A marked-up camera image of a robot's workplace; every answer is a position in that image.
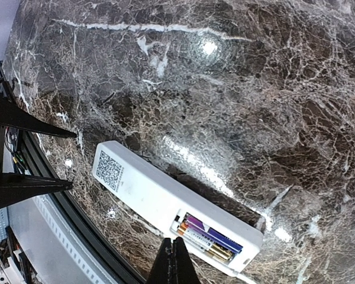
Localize purple blue battery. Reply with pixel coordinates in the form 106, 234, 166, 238
185, 215, 243, 254

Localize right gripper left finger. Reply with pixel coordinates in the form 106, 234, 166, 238
146, 238, 174, 284

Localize gold battery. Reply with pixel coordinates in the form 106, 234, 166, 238
177, 223, 234, 263

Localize black front rail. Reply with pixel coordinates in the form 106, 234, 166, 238
0, 60, 146, 284

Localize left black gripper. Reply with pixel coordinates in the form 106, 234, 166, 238
0, 93, 77, 209

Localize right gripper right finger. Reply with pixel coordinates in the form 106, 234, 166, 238
173, 237, 201, 284

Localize white slotted cable duct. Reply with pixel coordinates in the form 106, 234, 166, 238
0, 196, 115, 283

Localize white remote control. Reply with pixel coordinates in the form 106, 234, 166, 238
92, 141, 263, 278

